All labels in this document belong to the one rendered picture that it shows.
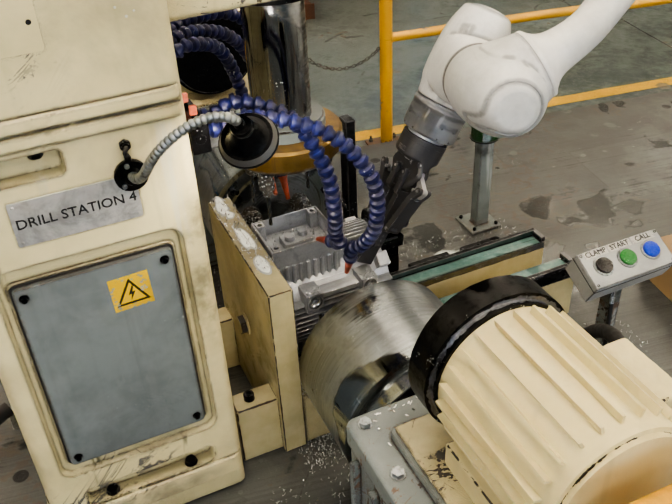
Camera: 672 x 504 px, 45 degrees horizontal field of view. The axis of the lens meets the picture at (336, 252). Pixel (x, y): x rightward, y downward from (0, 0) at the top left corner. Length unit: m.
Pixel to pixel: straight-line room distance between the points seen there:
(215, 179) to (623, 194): 1.07
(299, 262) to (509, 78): 0.47
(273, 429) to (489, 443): 0.67
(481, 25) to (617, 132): 1.27
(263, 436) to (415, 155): 0.54
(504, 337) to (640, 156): 1.56
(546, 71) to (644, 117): 1.46
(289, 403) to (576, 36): 0.72
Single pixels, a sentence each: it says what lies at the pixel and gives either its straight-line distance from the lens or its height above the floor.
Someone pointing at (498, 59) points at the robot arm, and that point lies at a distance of 1.09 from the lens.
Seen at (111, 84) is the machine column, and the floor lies 1.53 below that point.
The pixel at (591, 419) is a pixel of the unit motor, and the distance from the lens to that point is 0.74.
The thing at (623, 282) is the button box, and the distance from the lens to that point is 1.43.
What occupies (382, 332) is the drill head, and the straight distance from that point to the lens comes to 1.10.
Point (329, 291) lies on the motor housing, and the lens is 1.33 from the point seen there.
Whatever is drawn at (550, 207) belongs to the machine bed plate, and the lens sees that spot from 2.06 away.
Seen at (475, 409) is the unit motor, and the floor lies 1.30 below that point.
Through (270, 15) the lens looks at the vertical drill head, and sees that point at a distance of 1.13.
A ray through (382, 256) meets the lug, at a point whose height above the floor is 1.09.
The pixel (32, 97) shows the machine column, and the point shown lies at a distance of 0.94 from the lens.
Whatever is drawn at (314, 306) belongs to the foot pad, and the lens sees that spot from 1.32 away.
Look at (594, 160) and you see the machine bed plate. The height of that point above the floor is 0.80.
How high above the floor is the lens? 1.89
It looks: 36 degrees down
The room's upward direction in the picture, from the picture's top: 3 degrees counter-clockwise
